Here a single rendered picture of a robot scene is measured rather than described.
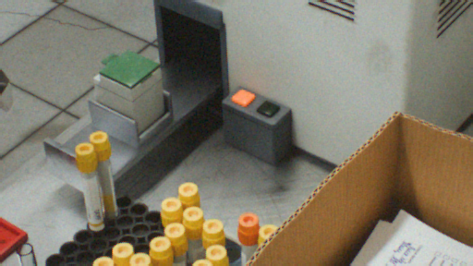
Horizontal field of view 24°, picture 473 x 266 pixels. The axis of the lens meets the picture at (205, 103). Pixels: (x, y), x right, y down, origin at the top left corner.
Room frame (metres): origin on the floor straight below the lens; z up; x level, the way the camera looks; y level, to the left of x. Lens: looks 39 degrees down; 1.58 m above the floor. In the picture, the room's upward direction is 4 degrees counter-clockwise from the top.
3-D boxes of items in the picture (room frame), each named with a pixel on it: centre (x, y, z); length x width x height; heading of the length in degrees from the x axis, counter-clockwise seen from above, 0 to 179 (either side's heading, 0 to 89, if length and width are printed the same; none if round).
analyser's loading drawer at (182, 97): (0.81, 0.05, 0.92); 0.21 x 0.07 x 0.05; 139
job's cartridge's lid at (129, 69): (0.79, 0.07, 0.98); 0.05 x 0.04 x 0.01; 49
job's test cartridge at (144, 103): (0.79, 0.07, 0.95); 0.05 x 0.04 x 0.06; 49
